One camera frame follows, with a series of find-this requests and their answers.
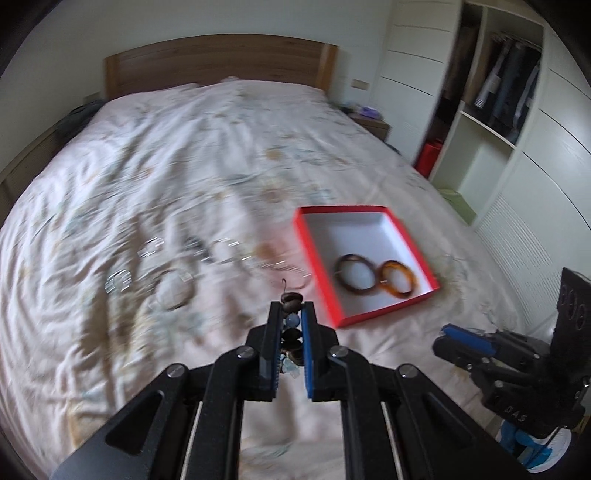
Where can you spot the red bag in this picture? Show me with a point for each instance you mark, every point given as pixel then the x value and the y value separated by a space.
pixel 428 159

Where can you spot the blue and white shoe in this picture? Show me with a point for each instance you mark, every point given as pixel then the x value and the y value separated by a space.
pixel 531 450

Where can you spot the red jewelry box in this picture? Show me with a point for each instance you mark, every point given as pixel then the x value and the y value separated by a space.
pixel 355 230

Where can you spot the wooden headboard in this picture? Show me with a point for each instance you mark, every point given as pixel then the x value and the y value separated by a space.
pixel 207 60

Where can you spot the white wardrobe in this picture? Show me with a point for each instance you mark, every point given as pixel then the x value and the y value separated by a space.
pixel 554 161

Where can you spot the clear round bangle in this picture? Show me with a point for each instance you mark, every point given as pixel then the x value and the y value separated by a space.
pixel 159 295

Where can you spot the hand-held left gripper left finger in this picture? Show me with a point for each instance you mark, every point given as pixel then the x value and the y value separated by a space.
pixel 276 364

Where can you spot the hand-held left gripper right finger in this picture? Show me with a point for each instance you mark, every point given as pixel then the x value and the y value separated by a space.
pixel 308 364

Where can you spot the wall socket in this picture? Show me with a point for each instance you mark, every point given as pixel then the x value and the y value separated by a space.
pixel 361 84

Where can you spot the dark bag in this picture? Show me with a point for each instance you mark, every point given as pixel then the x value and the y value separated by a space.
pixel 79 117

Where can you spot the purple box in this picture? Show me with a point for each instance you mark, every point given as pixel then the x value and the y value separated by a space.
pixel 368 110

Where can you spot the amber bangle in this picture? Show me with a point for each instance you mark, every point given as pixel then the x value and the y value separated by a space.
pixel 406 291

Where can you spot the hanging clothes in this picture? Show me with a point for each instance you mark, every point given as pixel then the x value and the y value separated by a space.
pixel 508 87

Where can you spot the wooden nightstand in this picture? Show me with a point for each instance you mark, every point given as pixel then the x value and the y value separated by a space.
pixel 374 127

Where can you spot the floral bedsheet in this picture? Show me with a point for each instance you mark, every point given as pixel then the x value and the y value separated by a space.
pixel 184 161

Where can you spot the dark brown bangle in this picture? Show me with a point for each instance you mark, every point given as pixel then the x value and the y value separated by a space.
pixel 353 288

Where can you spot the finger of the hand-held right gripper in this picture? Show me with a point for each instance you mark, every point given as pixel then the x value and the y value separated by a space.
pixel 466 335
pixel 457 355

